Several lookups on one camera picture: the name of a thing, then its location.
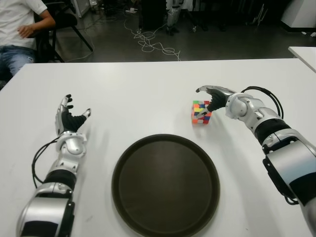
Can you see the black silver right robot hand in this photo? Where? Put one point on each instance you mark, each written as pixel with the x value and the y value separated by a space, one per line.
pixel 218 98

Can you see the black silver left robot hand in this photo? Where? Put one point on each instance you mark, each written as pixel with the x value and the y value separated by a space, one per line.
pixel 69 122

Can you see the multicolour Rubik's cube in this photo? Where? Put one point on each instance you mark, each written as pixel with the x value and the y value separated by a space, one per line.
pixel 197 118

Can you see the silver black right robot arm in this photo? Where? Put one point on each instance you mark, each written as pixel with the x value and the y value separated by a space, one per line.
pixel 288 163

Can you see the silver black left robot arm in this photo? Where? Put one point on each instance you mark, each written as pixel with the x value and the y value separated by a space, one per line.
pixel 49 209

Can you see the dark brown round plate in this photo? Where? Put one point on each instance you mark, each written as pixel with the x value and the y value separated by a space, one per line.
pixel 165 187

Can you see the silver standing robot legs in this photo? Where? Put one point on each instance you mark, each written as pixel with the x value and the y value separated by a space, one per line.
pixel 172 14

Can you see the white side table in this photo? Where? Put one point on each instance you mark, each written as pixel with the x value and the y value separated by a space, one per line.
pixel 306 55

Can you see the black office chair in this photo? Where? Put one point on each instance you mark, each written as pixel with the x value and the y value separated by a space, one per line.
pixel 64 21

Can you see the black floor cabinet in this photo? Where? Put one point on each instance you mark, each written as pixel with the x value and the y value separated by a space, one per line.
pixel 153 13

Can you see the person in white shirt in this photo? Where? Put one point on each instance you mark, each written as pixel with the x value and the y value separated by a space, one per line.
pixel 17 19

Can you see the white cabinet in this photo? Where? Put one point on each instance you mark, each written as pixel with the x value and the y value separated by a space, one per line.
pixel 302 12

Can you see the white power strip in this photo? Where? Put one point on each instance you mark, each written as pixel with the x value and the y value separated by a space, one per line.
pixel 132 10

